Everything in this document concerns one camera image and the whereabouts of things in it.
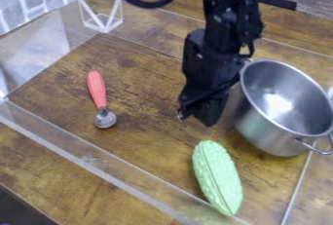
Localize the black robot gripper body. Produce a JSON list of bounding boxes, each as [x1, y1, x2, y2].
[[174, 28, 249, 120]]

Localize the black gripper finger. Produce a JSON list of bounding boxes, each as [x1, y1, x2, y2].
[[177, 101, 203, 121], [194, 90, 229, 127]]

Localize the silver metal pot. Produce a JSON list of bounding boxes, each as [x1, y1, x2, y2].
[[231, 59, 333, 157]]

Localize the green bitter gourd toy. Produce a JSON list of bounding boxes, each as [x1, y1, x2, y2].
[[193, 140, 243, 216]]

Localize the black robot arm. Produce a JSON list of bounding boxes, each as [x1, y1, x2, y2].
[[177, 0, 263, 127]]

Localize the black strip on table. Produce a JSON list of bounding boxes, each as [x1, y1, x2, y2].
[[259, 0, 297, 11]]

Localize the orange handled metal scoop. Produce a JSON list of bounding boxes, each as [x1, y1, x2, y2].
[[87, 70, 118, 129]]

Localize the clear acrylic triangular bracket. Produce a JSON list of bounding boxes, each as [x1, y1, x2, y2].
[[78, 0, 123, 33]]

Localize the clear acrylic enclosure walls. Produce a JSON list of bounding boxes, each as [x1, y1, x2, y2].
[[0, 0, 333, 225]]

